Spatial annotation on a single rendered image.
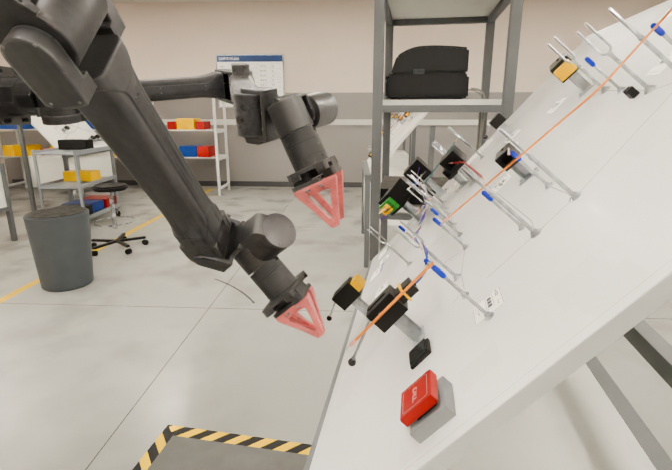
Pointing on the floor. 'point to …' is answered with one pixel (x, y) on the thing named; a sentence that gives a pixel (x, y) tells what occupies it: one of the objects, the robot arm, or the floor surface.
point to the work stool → (112, 215)
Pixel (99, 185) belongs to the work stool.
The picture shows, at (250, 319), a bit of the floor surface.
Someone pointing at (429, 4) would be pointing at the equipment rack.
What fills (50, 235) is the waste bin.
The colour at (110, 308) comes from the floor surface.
